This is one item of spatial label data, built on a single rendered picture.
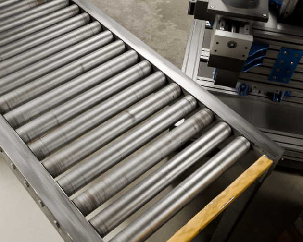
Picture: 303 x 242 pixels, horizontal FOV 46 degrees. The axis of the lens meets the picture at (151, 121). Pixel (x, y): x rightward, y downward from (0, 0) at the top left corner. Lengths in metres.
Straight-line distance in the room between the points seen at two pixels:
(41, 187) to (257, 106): 1.31
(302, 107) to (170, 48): 0.98
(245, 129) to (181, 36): 1.67
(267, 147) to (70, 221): 0.52
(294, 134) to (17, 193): 1.34
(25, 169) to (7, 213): 0.89
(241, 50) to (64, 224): 0.88
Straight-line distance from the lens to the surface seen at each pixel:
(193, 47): 2.13
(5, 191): 1.83
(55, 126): 0.98
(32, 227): 1.71
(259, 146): 0.96
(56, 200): 0.84
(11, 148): 0.94
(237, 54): 1.36
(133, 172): 0.86
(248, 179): 0.87
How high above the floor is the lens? 1.53
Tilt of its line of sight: 50 degrees down
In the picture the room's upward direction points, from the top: 5 degrees clockwise
